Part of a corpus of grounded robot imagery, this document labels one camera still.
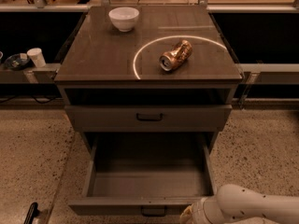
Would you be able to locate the white ceramic bowl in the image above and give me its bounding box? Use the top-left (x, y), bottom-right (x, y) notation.
top-left (108, 7), bottom-right (139, 32)

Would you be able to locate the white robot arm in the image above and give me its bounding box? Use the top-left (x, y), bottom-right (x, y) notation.
top-left (179, 184), bottom-right (299, 224)

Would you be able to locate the grey drawer cabinet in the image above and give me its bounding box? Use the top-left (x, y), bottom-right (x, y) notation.
top-left (55, 6), bottom-right (242, 147)

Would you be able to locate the black object on floor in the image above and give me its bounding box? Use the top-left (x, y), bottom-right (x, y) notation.
top-left (23, 203), bottom-right (39, 224)

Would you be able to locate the drawer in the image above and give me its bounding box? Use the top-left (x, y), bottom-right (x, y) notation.
top-left (65, 105), bottom-right (232, 133)
top-left (69, 133), bottom-right (216, 217)

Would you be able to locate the white paper cup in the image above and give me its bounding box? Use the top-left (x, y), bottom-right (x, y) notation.
top-left (27, 48), bottom-right (46, 67)

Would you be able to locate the crushed golden soda can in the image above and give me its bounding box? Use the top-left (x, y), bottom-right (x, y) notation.
top-left (159, 40), bottom-right (192, 72)

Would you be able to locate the dark blue bowl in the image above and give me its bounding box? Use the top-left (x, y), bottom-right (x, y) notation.
top-left (4, 53), bottom-right (30, 71)

